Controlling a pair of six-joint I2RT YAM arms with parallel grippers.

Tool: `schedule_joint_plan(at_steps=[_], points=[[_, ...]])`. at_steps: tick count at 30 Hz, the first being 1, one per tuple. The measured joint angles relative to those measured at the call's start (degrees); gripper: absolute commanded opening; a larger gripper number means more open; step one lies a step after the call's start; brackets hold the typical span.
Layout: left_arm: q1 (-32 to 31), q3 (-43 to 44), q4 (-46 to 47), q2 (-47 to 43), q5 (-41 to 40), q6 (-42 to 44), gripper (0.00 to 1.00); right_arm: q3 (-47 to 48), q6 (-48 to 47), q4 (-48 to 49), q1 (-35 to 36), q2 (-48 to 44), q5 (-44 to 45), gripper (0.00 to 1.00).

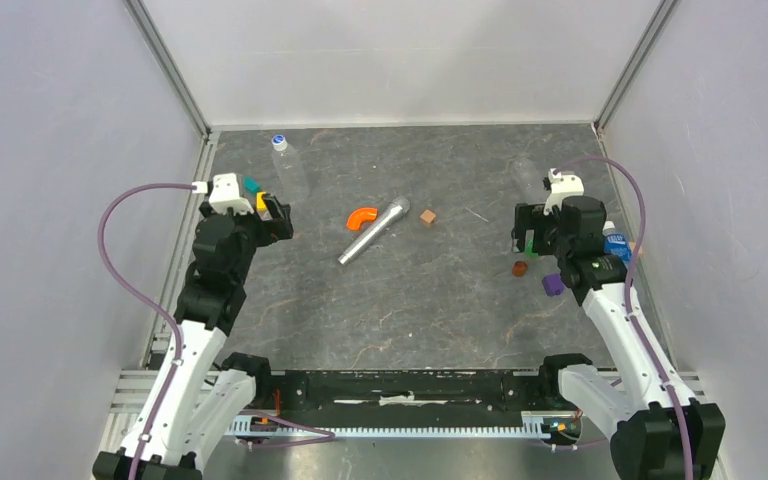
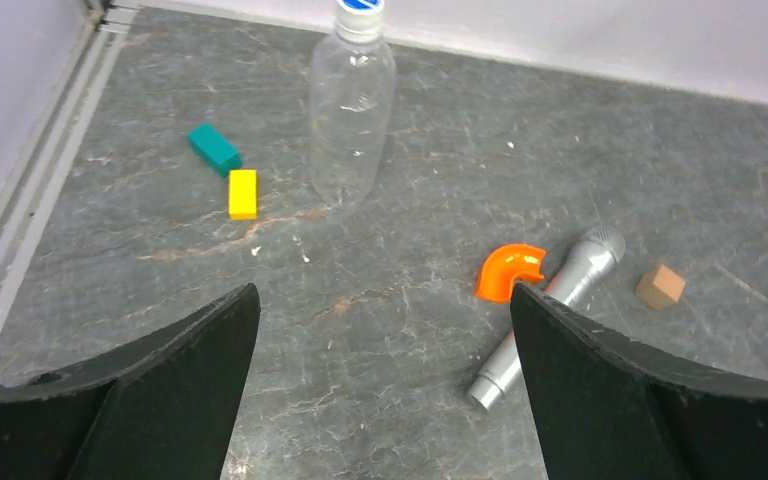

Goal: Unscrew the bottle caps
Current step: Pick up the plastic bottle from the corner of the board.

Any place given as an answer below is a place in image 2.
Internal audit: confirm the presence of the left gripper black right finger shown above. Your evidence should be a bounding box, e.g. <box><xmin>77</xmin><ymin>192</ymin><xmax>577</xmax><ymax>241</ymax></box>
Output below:
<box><xmin>510</xmin><ymin>285</ymin><xmax>768</xmax><ymax>479</ymax></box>

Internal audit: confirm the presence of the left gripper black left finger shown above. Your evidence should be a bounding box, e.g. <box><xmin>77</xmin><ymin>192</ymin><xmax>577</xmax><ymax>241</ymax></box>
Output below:
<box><xmin>0</xmin><ymin>284</ymin><xmax>260</xmax><ymax>479</ymax></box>

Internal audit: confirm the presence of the clear bottle with blue-white cap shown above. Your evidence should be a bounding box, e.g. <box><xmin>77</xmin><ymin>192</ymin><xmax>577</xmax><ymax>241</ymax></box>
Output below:
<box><xmin>307</xmin><ymin>1</ymin><xmax>396</xmax><ymax>210</ymax></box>

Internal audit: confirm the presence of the brown wooden cube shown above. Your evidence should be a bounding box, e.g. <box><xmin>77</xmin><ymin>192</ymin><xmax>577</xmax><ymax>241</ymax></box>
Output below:
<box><xmin>635</xmin><ymin>263</ymin><xmax>686</xmax><ymax>310</ymax></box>

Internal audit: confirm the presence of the silver microphone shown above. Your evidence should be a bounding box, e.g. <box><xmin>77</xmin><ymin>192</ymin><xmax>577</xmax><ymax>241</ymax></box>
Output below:
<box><xmin>467</xmin><ymin>226</ymin><xmax>626</xmax><ymax>411</ymax></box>

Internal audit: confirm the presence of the orange curved pipe piece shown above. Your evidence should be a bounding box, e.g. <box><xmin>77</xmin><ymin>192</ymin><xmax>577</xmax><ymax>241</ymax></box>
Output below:
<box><xmin>474</xmin><ymin>243</ymin><xmax>546</xmax><ymax>304</ymax></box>

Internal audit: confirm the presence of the yellow rectangular block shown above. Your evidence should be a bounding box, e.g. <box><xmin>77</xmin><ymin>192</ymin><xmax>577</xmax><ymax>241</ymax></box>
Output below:
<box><xmin>228</xmin><ymin>169</ymin><xmax>258</xmax><ymax>220</ymax></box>

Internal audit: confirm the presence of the teal rectangular block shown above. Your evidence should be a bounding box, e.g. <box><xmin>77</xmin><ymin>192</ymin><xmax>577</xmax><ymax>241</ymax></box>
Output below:
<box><xmin>187</xmin><ymin>124</ymin><xmax>242</xmax><ymax>178</ymax></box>

